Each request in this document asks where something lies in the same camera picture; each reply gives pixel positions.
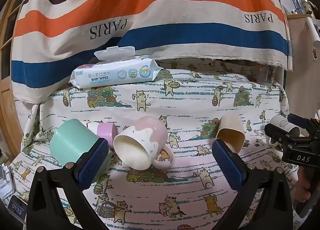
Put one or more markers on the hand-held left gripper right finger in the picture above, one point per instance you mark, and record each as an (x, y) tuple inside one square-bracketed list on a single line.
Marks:
[(228, 166)]

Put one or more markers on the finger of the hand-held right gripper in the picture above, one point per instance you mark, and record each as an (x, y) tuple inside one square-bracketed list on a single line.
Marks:
[(298, 121), (275, 132)]

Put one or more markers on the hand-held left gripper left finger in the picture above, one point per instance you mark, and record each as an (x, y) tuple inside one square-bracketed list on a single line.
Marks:
[(93, 161)]

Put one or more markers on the white printed cup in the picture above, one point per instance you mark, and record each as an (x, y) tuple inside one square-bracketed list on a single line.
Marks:
[(281, 121)]

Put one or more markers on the mint green cup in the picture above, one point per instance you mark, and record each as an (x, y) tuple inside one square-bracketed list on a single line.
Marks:
[(67, 140)]

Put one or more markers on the small pink and white cup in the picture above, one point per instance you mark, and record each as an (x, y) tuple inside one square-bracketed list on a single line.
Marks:
[(107, 131)]

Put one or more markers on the beige cup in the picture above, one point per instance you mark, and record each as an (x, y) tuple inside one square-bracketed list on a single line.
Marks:
[(230, 130)]

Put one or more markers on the person's right hand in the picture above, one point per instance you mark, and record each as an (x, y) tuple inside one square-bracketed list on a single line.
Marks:
[(305, 185)]

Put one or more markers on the pink and white mug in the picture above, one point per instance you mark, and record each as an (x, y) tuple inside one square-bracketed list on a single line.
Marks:
[(150, 130)]

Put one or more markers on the beige shelf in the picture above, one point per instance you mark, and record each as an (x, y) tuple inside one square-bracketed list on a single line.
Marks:
[(300, 44)]

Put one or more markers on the cat print cloth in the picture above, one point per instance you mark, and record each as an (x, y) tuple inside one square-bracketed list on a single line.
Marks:
[(185, 100)]

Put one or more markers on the baby wipes pack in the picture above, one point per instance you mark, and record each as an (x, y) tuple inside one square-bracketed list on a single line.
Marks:
[(112, 74)]

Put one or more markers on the black timer device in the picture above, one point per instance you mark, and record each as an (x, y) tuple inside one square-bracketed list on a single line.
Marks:
[(17, 209)]

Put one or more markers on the white plastic stand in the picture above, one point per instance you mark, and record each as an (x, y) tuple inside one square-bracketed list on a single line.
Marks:
[(5, 182)]

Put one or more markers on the wooden door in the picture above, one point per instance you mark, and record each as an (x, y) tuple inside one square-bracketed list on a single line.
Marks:
[(7, 69)]

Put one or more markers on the striped cloth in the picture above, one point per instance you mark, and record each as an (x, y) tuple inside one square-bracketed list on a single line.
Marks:
[(150, 19)]

